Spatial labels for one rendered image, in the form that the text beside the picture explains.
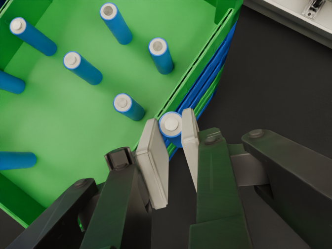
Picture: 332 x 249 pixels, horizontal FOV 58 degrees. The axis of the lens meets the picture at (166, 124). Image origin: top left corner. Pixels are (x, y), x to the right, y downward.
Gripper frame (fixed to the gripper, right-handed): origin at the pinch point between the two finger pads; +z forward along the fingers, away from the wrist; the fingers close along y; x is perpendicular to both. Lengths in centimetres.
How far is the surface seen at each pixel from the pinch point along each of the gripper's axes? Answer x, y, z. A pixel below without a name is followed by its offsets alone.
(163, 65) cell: 4.2, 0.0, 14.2
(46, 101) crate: 4.2, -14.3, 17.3
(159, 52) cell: 5.5, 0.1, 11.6
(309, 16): 4, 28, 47
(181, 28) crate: 7.3, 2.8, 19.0
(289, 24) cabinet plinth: 3, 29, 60
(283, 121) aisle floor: -18, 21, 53
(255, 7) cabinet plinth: 9, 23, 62
